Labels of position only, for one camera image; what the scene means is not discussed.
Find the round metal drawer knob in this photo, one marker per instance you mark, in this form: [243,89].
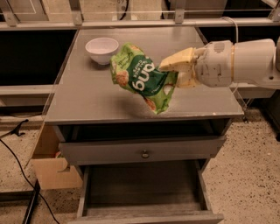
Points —
[145,154]

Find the green rice chip bag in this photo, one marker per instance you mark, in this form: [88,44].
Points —
[134,71]

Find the white ceramic bowl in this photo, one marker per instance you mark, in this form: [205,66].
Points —
[100,50]

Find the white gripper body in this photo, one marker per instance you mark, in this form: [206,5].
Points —
[214,63]

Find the grey wooden drawer cabinet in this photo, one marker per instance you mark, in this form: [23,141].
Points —
[88,107]

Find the grey open middle drawer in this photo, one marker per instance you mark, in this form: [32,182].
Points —
[171,192]

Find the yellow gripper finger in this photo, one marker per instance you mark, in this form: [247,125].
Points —
[182,61]
[187,80]

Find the grey top drawer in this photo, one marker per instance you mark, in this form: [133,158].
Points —
[130,151]

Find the metal rail frame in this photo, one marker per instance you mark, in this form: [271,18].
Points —
[34,15]

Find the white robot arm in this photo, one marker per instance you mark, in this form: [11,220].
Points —
[255,62]

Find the black bar on floor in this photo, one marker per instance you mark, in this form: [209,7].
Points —
[32,204]

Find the cardboard box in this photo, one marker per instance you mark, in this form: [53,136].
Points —
[51,169]

